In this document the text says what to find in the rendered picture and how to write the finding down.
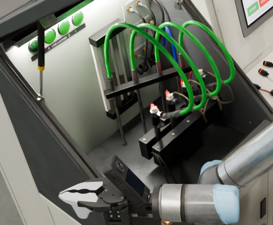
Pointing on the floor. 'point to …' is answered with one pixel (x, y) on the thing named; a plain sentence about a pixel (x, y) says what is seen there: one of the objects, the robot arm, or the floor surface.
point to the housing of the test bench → (10, 135)
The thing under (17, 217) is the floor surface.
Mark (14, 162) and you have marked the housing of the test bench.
